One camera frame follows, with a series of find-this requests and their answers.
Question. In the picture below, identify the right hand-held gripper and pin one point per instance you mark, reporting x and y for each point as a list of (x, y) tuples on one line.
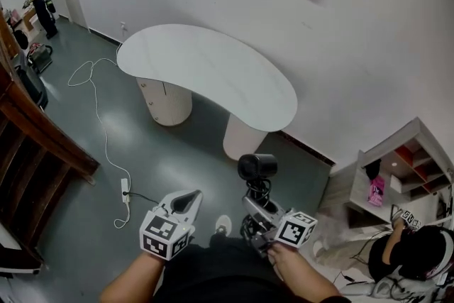
[(296, 228)]

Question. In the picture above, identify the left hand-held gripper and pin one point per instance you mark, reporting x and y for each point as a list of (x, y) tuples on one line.
[(159, 232)]

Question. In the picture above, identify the black hair dryer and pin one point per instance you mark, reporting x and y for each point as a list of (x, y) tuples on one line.
[(257, 166)]

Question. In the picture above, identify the person's left forearm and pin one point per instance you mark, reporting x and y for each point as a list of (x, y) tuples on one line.
[(131, 280)]

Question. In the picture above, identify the person's right forearm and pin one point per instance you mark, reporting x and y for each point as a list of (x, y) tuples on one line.
[(305, 276)]

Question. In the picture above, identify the person's right hand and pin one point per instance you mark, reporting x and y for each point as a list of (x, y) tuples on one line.
[(275, 256)]

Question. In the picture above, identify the person's white shoe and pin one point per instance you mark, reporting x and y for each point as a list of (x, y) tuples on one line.
[(223, 223)]

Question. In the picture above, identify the white power strip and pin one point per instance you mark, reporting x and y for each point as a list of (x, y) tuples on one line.
[(125, 189)]

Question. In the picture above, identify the light fluffy rug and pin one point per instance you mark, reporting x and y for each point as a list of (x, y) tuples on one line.
[(337, 223)]

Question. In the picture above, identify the person's black clothing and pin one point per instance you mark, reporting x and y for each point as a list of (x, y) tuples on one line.
[(220, 273)]

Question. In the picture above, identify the pink packet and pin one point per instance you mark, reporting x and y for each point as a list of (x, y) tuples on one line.
[(376, 191)]

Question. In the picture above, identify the black object on shelf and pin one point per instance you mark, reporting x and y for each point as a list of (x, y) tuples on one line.
[(373, 169)]

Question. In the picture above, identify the white table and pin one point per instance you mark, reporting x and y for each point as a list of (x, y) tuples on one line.
[(213, 74)]

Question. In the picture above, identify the white wooden shelf unit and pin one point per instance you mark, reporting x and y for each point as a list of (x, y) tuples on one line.
[(408, 156)]

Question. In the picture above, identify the brown wooden staircase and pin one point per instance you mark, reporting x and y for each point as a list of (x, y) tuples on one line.
[(32, 152)]

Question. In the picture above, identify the white flat board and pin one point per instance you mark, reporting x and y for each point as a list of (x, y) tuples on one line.
[(14, 252)]

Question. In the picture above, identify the black bin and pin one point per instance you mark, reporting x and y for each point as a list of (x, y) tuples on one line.
[(32, 87)]

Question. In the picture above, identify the green bag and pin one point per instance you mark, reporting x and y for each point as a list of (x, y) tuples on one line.
[(39, 55)]

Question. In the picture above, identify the light wooden desk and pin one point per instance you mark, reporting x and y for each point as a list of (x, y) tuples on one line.
[(28, 23)]

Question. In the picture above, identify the white wall socket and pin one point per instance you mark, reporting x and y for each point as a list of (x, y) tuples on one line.
[(123, 25)]

